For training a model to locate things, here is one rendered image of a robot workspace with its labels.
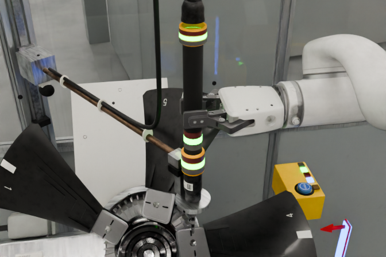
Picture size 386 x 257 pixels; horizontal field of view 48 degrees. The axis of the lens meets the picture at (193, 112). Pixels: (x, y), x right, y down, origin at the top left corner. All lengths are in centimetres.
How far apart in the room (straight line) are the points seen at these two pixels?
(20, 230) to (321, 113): 73
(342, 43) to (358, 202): 148
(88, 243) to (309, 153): 107
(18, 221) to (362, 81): 81
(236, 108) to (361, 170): 134
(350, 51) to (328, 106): 12
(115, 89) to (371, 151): 118
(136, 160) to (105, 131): 11
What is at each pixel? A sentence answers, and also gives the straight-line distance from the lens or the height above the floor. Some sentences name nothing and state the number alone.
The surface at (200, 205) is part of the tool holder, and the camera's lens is 86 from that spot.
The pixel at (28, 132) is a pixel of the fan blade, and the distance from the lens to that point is 93.
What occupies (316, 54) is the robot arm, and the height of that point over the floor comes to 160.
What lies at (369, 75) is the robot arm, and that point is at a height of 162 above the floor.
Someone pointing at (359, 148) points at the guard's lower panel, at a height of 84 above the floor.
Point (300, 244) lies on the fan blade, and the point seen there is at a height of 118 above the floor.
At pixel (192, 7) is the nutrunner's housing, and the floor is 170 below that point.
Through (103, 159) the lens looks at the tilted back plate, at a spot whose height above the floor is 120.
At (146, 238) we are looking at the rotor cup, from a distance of 89.
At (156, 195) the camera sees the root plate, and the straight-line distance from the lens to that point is 96.
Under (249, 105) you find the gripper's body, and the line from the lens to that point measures 74.
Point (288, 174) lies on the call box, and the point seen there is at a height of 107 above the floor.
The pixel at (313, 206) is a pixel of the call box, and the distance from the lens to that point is 130.
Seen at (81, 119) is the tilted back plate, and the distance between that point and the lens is 119.
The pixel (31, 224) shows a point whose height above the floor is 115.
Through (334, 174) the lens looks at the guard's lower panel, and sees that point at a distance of 197.
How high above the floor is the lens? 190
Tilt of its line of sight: 31 degrees down
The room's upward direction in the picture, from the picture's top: straight up
